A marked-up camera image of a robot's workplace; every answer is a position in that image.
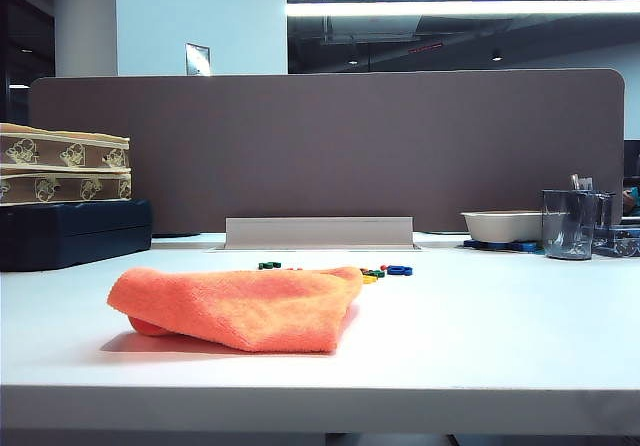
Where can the green letter magnet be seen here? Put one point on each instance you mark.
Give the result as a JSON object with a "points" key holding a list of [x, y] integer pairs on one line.
{"points": [[376, 272], [268, 265]]}

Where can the yellow letter magnet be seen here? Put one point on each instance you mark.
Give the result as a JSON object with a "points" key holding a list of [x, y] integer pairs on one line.
{"points": [[370, 279]]}

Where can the blue letter magnet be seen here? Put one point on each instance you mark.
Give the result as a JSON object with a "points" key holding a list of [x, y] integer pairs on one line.
{"points": [[400, 269]]}

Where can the orange microfibre cloth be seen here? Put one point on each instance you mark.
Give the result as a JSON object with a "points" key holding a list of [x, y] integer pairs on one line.
{"points": [[240, 306]]}

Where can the brown desk partition panel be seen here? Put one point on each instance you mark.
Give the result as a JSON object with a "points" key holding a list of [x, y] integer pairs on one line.
{"points": [[350, 156]]}

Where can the blue mat under bowl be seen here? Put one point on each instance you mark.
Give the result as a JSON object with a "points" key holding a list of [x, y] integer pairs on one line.
{"points": [[480, 244]]}

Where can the white paper bowl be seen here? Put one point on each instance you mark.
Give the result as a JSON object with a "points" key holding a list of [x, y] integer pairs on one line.
{"points": [[500, 226]]}

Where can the red ceiling sign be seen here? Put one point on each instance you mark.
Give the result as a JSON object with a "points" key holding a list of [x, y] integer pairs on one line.
{"points": [[425, 47]]}

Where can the long ceiling light strip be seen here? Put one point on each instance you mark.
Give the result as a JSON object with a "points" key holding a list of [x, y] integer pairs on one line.
{"points": [[450, 8]]}

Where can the dark blue plastic case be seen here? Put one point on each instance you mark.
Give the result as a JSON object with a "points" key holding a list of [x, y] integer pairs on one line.
{"points": [[75, 236]]}

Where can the clear plastic cup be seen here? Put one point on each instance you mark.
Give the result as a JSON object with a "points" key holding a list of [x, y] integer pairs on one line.
{"points": [[567, 226]]}

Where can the brown cartoon-print box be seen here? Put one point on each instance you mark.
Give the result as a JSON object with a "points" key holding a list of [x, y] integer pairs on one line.
{"points": [[65, 153], [65, 186]]}

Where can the clear pen holder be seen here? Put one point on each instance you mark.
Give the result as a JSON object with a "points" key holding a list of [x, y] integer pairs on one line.
{"points": [[605, 211]]}

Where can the clear acrylic box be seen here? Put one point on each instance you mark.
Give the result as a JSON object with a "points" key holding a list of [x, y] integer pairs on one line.
{"points": [[620, 243]]}

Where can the wall notice sign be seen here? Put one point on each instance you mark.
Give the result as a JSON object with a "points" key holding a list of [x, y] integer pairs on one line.
{"points": [[197, 58]]}

